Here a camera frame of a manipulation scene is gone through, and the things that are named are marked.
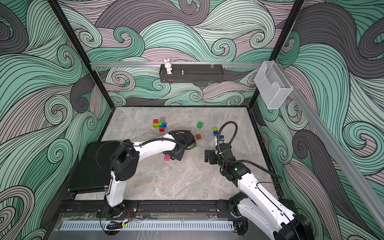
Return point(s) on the white slotted cable duct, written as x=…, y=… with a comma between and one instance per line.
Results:
x=150, y=226

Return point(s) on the black wall shelf tray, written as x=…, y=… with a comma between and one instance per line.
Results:
x=196, y=74

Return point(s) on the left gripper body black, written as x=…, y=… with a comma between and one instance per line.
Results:
x=178, y=156

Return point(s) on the black flat pad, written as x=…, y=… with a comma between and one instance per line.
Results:
x=93, y=174

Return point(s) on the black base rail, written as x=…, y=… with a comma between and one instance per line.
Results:
x=139, y=208

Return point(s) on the clear plastic wall box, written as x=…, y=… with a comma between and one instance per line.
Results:
x=273, y=84

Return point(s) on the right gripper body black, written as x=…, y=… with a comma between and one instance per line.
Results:
x=214, y=157

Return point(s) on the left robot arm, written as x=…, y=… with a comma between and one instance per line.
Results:
x=124, y=160

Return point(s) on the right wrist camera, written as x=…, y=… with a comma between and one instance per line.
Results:
x=221, y=139

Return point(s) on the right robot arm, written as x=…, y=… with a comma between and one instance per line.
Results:
x=255, y=203

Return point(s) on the white rabbit figurine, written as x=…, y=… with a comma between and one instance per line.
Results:
x=168, y=66

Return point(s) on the lime and blue lego stack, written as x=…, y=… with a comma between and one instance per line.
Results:
x=215, y=131

